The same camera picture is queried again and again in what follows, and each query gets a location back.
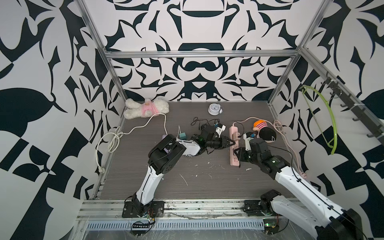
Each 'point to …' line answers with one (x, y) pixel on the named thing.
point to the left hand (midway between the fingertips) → (234, 140)
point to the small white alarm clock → (214, 109)
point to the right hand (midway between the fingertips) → (236, 148)
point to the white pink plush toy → (146, 108)
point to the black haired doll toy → (266, 134)
